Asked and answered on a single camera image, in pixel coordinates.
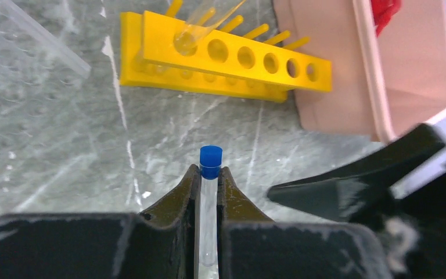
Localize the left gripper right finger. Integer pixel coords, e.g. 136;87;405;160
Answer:
217;167;393;278

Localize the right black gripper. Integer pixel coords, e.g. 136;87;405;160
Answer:
267;123;446;278

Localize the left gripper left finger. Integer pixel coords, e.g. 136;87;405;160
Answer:
0;165;201;278

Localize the large clear glass test tube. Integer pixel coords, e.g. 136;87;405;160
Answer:
173;0;245;56

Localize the pink plastic bin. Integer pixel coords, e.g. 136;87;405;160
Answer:
273;1;446;143

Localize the red capped wash bottle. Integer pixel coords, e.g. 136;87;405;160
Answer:
371;0;402;37

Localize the yellow test tube rack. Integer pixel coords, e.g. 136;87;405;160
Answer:
120;1;332;102

